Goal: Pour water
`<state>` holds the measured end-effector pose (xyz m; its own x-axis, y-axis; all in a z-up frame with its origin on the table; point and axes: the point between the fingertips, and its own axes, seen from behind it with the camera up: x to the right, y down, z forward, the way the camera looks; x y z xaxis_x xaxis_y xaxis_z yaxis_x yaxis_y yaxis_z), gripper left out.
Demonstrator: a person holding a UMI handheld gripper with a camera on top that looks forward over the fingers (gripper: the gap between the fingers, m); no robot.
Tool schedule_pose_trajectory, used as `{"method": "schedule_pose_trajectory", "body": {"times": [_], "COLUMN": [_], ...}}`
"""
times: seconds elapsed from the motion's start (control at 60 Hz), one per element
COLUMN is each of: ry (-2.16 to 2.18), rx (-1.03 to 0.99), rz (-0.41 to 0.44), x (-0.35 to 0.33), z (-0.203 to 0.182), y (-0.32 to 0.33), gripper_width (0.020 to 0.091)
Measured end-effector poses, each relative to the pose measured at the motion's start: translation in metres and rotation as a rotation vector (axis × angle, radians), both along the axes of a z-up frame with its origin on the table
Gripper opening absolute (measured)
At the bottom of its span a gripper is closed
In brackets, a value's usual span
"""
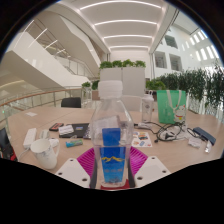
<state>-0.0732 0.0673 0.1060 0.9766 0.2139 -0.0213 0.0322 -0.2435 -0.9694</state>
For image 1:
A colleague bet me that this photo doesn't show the dark blue office chair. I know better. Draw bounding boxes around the dark blue office chair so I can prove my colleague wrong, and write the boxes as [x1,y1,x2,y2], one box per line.
[0,127,16,162]

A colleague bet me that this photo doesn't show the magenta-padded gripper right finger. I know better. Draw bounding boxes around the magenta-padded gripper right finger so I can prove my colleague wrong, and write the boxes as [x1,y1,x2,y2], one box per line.
[128,145,172,189]

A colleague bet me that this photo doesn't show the clear blue-label water bottle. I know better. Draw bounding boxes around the clear blue-label water bottle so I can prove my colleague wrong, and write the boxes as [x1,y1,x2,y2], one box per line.
[89,79,135,189]

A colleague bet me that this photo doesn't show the white chair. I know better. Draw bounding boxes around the white chair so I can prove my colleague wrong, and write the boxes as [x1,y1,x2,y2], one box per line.
[121,94,144,113]

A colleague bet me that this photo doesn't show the clear shaker bottle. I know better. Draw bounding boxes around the clear shaker bottle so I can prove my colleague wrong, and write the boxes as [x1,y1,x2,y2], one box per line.
[141,93,155,124]

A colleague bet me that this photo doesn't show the small red and black box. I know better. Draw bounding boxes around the small red and black box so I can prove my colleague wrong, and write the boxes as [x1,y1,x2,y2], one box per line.
[48,122,65,132]

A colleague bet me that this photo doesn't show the black folder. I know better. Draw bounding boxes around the black folder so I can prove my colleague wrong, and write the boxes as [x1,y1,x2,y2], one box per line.
[59,122,91,139]

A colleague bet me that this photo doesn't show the white power strip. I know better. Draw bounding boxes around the white power strip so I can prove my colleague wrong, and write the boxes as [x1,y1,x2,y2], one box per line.
[22,127,38,150]

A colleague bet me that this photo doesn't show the small white pouch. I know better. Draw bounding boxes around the small white pouch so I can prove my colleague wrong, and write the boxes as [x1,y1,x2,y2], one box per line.
[49,138,60,148]

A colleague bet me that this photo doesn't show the black cable bundle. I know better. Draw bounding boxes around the black cable bundle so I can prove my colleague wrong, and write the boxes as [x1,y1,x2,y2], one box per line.
[134,121,201,144]

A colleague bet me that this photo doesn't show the white card packet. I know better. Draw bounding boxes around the white card packet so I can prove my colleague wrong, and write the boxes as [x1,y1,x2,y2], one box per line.
[58,124,75,136]

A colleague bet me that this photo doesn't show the teal tube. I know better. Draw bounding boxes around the teal tube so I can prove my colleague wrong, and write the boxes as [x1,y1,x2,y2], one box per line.
[65,138,84,149]

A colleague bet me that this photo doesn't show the colourful sticker sheet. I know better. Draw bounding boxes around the colourful sticker sheet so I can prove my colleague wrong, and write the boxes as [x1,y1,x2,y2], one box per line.
[131,130,153,148]

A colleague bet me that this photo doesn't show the white cabinet topped with plants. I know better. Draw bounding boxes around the white cabinet topped with plants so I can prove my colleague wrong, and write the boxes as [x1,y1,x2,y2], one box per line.
[98,59,148,98]

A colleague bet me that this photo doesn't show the white plastic packet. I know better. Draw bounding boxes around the white plastic packet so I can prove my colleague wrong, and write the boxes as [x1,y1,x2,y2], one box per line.
[187,137,203,149]

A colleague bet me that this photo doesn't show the dark blue phone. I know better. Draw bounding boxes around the dark blue phone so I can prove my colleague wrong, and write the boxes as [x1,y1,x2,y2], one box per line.
[192,126,217,146]

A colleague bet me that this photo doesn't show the black chair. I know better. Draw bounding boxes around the black chair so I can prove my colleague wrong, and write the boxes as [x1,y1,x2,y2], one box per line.
[60,96,82,109]

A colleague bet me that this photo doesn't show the small white oval device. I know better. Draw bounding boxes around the small white oval device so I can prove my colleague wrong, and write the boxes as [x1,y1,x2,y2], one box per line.
[39,129,51,140]

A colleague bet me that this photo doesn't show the small planter boxes with plants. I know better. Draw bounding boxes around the small planter boxes with plants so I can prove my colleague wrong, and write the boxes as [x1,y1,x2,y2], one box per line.
[80,79,101,101]

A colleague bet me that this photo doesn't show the wooden planter with green plants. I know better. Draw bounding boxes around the wooden planter with green plants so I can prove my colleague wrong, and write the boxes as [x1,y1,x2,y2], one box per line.
[145,79,167,92]

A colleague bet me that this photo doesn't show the white ceramic mug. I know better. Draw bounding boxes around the white ceramic mug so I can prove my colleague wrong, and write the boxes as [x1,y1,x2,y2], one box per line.
[30,138,61,170]

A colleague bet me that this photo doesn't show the row of green hedge plants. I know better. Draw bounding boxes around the row of green hedge plants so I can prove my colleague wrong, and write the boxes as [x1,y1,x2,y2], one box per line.
[159,64,224,118]

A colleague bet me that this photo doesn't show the green tote bag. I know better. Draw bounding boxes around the green tote bag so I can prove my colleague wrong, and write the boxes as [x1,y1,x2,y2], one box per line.
[156,89,188,125]

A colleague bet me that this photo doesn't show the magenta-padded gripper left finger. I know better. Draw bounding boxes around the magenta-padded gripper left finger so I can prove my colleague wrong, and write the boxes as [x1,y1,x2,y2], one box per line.
[54,146,101,190]

